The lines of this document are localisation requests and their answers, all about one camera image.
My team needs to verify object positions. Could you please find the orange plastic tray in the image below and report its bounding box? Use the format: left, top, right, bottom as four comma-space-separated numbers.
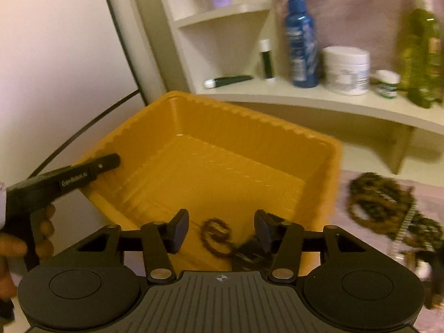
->
82, 92, 342, 272

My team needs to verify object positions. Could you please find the left hand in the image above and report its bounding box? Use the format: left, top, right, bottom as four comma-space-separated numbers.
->
1, 205, 56, 301

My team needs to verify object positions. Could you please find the lying green white tube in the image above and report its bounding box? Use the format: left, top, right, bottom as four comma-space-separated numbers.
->
203, 75, 253, 89

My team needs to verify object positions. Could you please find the white cream jar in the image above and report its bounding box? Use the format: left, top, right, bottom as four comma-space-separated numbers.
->
323, 46, 370, 96

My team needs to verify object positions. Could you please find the small green white jar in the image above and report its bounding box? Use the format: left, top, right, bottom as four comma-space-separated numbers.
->
373, 70, 400, 99

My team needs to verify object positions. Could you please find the white wooden shelf unit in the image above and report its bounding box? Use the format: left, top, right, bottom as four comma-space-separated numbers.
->
152, 0, 444, 188

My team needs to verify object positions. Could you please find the upright green white stick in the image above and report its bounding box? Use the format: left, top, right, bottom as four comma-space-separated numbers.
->
258, 39, 275, 81

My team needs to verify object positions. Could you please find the blue spray bottle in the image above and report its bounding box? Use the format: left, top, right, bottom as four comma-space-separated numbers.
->
284, 0, 318, 88

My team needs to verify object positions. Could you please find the green oil spray bottle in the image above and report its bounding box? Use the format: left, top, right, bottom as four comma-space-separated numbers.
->
399, 0, 443, 109

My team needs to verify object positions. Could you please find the pink fluffy blanket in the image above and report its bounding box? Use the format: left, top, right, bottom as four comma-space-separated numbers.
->
274, 0, 443, 71

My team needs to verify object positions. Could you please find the brown bead bracelet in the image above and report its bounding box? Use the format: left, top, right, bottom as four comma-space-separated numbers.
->
197, 218, 237, 259

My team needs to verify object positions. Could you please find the brown wooden bead necklace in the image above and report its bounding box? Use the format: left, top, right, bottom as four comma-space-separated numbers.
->
346, 172, 444, 251

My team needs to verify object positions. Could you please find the white pearl necklace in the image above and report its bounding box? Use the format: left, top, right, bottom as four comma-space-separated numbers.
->
391, 200, 434, 281

